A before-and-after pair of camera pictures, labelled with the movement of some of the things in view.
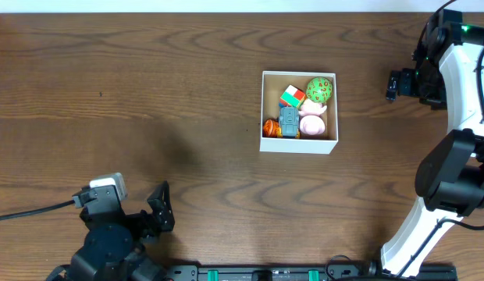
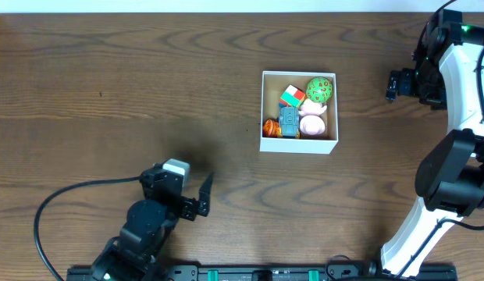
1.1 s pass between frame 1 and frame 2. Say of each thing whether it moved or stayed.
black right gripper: stayed
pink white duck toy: stayed
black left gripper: moved
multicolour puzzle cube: stayed
